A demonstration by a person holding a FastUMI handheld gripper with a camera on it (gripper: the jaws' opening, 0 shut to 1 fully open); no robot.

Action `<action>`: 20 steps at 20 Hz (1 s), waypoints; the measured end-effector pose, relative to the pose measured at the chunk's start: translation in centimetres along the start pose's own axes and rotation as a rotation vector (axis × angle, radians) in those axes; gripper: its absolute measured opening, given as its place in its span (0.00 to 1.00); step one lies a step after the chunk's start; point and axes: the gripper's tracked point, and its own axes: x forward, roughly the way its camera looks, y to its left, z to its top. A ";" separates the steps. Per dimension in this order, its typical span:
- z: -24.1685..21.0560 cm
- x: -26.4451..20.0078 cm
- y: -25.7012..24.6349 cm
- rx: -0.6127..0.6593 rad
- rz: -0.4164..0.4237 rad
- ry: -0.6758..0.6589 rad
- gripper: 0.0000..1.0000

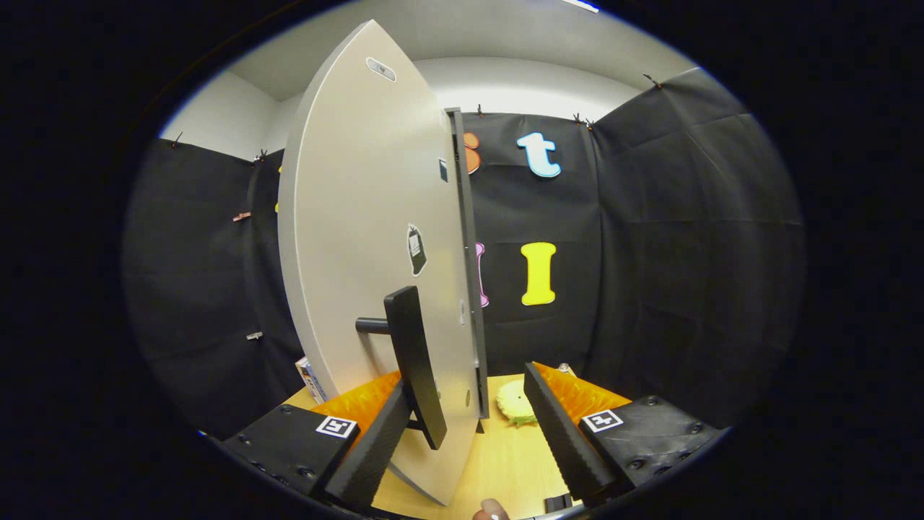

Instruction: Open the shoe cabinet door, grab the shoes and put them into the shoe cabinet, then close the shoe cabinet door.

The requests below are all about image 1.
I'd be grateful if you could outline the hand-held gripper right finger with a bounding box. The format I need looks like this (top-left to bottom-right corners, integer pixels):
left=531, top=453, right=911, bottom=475
left=523, top=361, right=723, bottom=506

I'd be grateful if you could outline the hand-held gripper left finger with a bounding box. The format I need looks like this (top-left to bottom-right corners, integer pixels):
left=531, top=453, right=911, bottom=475
left=220, top=370, right=412, bottom=510

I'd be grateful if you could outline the grey shoe cabinet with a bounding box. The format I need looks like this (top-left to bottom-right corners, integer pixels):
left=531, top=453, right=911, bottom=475
left=444, top=107, right=490, bottom=420

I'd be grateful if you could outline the beige shoe cabinet door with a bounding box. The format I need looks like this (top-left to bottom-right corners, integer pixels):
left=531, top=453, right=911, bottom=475
left=278, top=19, right=483, bottom=506

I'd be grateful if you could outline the yellow plush toy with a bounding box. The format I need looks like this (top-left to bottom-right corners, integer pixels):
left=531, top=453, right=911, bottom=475
left=496, top=379, right=539, bottom=427

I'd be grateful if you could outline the blue cover book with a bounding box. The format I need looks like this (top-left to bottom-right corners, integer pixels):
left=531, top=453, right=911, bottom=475
left=295, top=356, right=329, bottom=405

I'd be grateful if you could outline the black backdrop cloth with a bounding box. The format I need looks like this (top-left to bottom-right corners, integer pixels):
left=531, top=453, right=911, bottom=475
left=123, top=67, right=806, bottom=441

